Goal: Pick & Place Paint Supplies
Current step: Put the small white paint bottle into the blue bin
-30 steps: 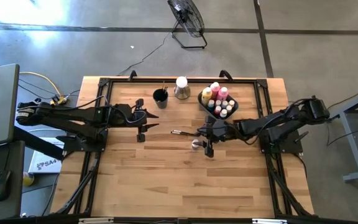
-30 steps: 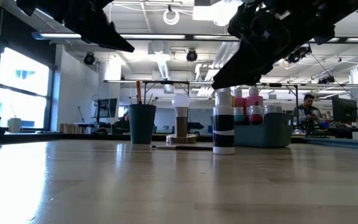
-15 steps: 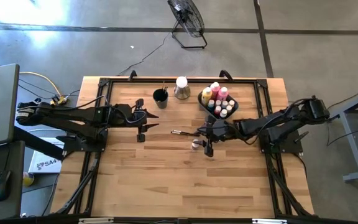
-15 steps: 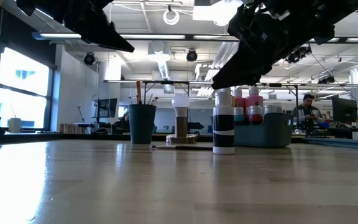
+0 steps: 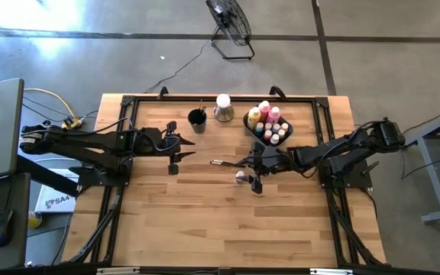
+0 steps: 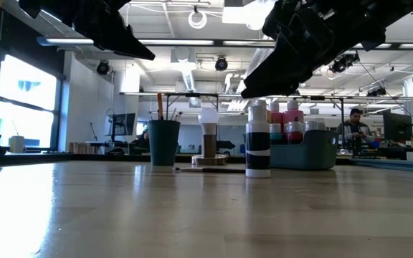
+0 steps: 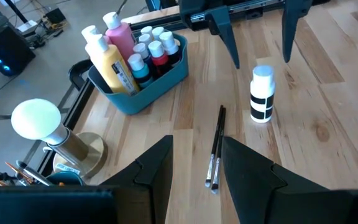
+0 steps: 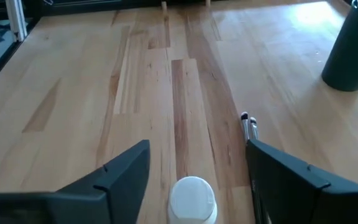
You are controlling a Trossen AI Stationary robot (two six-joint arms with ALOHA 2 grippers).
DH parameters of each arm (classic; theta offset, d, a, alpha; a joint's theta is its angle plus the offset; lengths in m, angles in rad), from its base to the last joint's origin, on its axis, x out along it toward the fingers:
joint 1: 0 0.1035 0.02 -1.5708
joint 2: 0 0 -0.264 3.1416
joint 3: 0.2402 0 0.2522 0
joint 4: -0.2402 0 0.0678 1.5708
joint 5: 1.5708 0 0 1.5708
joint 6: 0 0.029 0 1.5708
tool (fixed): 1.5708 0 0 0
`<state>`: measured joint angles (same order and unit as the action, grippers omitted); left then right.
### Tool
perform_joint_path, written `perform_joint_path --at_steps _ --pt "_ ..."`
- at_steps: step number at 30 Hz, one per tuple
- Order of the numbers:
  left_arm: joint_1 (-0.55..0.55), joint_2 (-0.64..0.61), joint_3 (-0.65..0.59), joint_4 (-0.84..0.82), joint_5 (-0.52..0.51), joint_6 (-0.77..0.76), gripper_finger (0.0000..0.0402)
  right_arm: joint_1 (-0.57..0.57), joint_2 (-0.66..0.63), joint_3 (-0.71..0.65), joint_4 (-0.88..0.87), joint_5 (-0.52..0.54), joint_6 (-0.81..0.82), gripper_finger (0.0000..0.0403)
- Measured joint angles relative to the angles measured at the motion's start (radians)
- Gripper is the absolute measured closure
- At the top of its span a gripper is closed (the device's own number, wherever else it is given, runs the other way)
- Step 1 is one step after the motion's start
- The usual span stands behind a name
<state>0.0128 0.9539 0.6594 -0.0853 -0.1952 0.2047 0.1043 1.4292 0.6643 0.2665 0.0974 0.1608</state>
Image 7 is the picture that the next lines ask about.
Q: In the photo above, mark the short paintbrush silver ferrule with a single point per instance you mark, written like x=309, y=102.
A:
x=33, y=174
x=217, y=174
x=210, y=169

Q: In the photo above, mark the black floor box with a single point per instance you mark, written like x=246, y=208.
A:
x=54, y=15

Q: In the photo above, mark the small red paint bottle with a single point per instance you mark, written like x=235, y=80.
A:
x=156, y=49

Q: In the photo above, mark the white bulb on metal base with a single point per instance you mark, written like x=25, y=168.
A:
x=36, y=118

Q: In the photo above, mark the white floor box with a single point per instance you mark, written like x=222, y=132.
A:
x=26, y=25

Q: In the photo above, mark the teal ribbed plastic cup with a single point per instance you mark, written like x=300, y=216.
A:
x=65, y=179

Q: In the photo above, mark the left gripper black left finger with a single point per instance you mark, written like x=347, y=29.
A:
x=148, y=186

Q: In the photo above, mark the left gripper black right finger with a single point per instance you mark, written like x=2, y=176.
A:
x=250, y=186

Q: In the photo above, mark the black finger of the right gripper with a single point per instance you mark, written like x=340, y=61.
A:
x=224, y=28
x=292, y=25

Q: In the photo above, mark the teal plastic bin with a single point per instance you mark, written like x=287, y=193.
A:
x=154, y=93

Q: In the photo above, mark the large yellow paint bottle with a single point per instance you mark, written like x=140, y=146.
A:
x=110, y=65

